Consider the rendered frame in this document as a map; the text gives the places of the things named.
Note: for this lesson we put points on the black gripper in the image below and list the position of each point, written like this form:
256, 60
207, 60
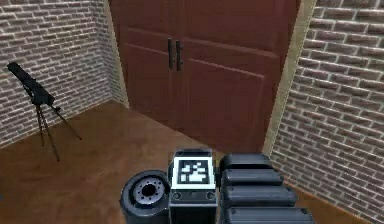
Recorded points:
146, 196

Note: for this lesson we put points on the red-brown room door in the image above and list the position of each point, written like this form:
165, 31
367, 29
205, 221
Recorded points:
230, 80
146, 63

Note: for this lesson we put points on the black telescope on tripod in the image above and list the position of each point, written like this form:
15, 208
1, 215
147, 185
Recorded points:
35, 91

